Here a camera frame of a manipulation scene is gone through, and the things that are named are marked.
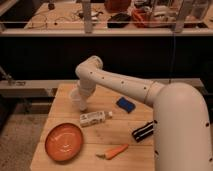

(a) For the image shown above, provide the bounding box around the orange carrot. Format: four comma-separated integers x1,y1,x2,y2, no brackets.
97,144,129,160

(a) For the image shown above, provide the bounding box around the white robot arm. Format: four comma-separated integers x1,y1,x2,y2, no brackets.
76,56,213,171

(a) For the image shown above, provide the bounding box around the black white striped cloth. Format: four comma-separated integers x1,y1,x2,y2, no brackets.
132,122,154,142

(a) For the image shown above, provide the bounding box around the red toolbox on bench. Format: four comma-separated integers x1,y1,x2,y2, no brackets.
131,9,156,28

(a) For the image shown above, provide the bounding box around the orange box on bench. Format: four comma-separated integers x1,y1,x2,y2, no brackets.
104,0,131,13

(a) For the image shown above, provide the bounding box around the white ceramic cup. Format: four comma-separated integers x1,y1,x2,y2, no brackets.
69,89,82,109

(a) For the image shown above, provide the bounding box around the grey metal post right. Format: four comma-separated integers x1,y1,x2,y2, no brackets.
173,0,193,33

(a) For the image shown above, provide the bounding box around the white plastic bottle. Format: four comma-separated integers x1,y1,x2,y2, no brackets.
80,111,113,127

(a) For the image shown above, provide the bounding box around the blue sponge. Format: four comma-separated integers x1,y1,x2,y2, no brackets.
116,97,136,113

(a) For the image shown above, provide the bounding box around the blue hanging cable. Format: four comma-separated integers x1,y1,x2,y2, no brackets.
171,30,177,81

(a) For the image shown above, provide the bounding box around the grey metal post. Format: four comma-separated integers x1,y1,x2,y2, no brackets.
173,0,193,33
82,0,93,34

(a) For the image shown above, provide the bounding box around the orange plate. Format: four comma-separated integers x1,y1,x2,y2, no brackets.
45,123,84,162

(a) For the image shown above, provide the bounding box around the black bowl on bench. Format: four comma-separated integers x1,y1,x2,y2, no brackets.
107,13,131,28

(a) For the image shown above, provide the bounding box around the grey metal post left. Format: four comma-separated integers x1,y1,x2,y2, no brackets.
82,0,93,34

